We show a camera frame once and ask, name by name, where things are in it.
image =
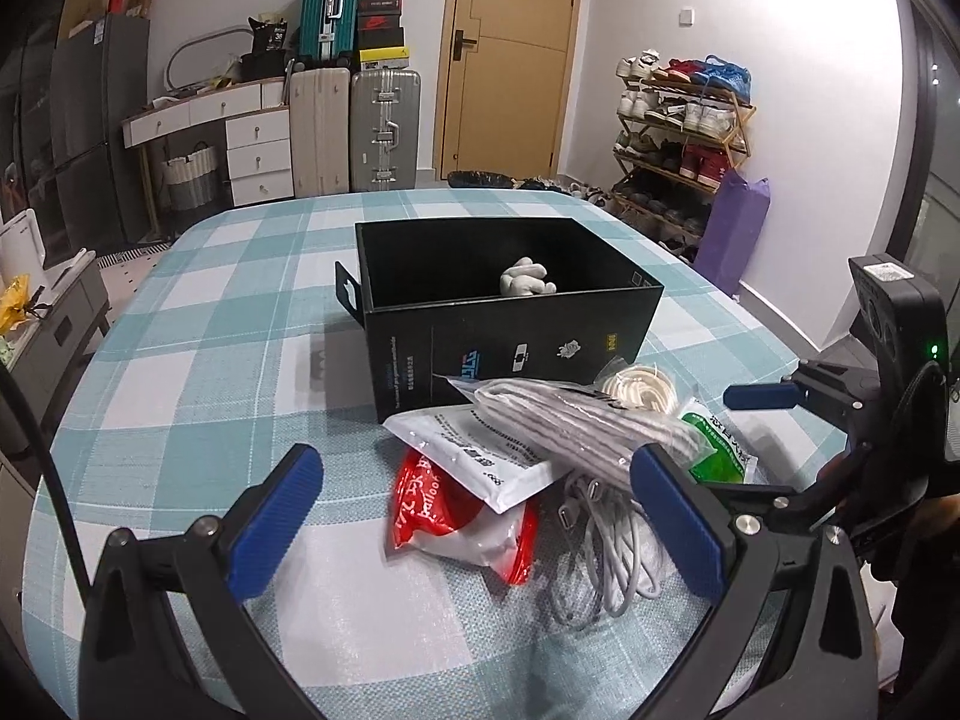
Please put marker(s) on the beige suitcase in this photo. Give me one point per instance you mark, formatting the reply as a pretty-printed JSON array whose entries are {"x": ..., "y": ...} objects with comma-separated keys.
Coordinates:
[{"x": 320, "y": 131}]

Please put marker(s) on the grey low cabinet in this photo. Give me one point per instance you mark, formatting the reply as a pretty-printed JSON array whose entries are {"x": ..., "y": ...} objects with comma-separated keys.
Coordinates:
[{"x": 52, "y": 337}]

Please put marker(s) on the black bag white print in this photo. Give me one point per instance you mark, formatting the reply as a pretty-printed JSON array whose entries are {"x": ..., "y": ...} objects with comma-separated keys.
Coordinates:
[{"x": 268, "y": 34}]

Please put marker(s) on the pile of shoes on floor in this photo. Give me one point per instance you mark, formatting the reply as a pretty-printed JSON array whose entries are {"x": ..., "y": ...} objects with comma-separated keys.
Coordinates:
[{"x": 562, "y": 186}]

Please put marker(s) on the black cardboard box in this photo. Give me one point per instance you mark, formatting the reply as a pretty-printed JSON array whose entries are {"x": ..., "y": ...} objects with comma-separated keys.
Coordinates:
[{"x": 487, "y": 345}]

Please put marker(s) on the silver suitcase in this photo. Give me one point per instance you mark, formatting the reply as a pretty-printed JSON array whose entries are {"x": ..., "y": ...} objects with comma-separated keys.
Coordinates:
[{"x": 384, "y": 127}]

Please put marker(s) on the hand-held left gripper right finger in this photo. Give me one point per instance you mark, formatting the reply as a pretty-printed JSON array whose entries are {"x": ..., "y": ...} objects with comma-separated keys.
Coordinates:
[{"x": 679, "y": 525}]

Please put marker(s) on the white dresser desk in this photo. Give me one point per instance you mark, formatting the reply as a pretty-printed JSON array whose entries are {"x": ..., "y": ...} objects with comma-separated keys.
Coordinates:
[{"x": 251, "y": 142}]

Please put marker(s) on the green and white packet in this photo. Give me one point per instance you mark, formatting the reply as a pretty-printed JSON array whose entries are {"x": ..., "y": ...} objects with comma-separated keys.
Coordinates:
[{"x": 716, "y": 450}]

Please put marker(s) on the patterned floor mat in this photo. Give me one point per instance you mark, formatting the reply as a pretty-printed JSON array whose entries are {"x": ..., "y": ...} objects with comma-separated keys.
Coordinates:
[{"x": 135, "y": 256}]

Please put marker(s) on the wooden shoe rack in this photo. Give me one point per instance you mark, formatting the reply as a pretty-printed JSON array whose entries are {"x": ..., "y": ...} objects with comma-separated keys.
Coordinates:
[{"x": 740, "y": 127}]

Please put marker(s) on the rows of shoes on rack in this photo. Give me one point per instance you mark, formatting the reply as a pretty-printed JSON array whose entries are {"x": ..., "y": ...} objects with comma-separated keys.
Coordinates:
[{"x": 705, "y": 120}]

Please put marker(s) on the white oval mirror frame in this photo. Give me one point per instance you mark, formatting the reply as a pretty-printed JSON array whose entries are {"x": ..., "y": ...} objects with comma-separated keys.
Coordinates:
[{"x": 180, "y": 52}]

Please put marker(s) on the yellow wooden door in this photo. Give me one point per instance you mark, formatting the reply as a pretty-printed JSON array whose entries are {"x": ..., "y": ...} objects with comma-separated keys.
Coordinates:
[{"x": 510, "y": 67}]

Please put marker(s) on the grey white laundry basket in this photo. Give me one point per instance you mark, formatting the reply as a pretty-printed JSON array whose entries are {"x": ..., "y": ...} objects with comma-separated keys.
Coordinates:
[{"x": 191, "y": 176}]

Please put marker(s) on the yellow plastic bag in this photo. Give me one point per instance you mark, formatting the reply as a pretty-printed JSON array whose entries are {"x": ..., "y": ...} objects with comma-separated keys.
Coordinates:
[{"x": 15, "y": 304}]

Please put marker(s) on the black and yellow shoe box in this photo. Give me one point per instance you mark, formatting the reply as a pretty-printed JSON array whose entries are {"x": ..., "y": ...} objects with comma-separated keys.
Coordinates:
[{"x": 384, "y": 58}]

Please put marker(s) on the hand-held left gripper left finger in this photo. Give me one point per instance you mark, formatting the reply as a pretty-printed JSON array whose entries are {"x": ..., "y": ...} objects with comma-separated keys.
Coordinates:
[{"x": 270, "y": 517}]

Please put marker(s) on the black case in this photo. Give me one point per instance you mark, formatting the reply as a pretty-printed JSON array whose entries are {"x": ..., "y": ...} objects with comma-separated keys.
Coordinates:
[{"x": 262, "y": 67}]

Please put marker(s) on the black shoe box red logo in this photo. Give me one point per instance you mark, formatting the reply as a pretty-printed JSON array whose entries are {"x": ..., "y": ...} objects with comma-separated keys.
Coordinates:
[{"x": 379, "y": 15}]

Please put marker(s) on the black lined trash bin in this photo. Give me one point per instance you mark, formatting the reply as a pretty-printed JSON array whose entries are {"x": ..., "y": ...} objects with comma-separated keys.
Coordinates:
[{"x": 480, "y": 179}]

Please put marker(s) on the white appliance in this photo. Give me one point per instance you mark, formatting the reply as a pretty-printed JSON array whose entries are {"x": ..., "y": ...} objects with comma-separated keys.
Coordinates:
[{"x": 19, "y": 240}]

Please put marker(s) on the teal checked bed sheet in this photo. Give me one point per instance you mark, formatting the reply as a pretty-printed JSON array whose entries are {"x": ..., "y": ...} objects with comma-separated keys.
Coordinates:
[{"x": 225, "y": 330}]

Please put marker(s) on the dark grey refrigerator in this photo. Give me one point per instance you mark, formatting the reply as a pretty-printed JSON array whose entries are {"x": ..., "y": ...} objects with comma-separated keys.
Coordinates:
[{"x": 97, "y": 105}]

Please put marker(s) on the white plastic packet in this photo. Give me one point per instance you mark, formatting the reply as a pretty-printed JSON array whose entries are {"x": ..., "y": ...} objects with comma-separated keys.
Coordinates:
[{"x": 480, "y": 457}]

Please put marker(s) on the plain black shoe box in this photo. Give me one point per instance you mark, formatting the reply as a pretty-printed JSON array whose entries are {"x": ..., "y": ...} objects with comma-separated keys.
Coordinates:
[{"x": 381, "y": 39}]

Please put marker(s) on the teal suitcase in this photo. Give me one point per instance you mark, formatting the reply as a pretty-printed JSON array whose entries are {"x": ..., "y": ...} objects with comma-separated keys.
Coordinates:
[{"x": 328, "y": 4}]

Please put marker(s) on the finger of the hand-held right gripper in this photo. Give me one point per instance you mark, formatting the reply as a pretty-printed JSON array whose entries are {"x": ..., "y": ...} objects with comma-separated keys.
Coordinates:
[
  {"x": 757, "y": 395},
  {"x": 780, "y": 502}
]

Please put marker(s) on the bagged grey striped socks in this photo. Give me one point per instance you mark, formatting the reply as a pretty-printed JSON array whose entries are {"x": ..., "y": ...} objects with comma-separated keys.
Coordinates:
[{"x": 570, "y": 420}]

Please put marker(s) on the red plastic packet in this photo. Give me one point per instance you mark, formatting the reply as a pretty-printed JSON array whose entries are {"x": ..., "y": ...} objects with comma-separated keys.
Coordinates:
[{"x": 431, "y": 517}]

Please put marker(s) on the purple fabric bag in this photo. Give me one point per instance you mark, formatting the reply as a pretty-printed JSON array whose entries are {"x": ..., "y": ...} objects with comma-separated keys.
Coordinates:
[{"x": 731, "y": 225}]

